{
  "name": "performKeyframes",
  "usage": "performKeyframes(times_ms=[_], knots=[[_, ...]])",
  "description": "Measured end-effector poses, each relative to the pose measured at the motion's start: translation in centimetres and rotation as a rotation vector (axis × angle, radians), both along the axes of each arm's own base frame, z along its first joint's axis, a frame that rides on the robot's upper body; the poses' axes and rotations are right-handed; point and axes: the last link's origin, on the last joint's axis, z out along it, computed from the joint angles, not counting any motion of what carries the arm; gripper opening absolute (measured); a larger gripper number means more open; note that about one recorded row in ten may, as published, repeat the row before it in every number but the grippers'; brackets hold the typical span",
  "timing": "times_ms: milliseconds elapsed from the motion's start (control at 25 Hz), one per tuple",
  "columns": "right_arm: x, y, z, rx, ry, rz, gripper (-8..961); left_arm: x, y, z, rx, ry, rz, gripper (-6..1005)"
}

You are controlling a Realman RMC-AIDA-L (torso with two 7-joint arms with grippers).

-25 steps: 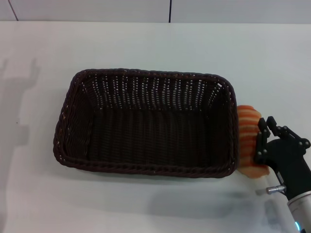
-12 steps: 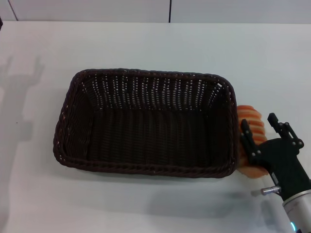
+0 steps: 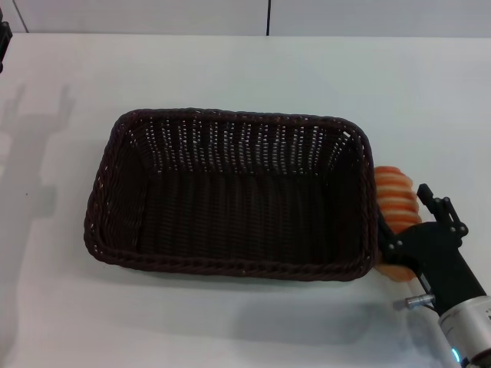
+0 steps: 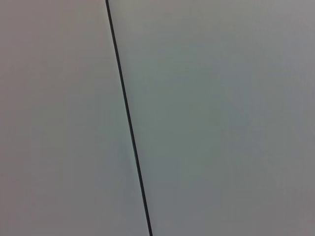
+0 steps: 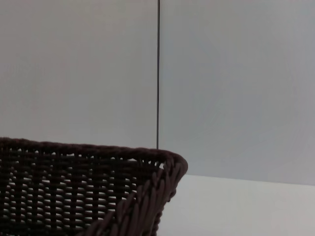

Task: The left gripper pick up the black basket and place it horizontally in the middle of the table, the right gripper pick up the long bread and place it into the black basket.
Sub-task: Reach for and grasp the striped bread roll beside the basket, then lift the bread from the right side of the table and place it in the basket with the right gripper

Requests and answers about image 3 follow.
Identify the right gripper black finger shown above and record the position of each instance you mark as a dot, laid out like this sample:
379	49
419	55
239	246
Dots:
390	235
441	211

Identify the orange striped bread roll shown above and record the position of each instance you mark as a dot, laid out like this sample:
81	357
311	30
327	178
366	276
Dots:
395	195

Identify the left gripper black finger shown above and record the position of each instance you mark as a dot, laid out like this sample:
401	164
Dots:
4	42

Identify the dark brown woven basket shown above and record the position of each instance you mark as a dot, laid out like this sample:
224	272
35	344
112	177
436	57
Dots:
230	214

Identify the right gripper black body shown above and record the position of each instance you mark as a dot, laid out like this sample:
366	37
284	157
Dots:
441	260

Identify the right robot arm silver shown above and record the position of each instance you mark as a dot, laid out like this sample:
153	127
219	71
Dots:
468	326

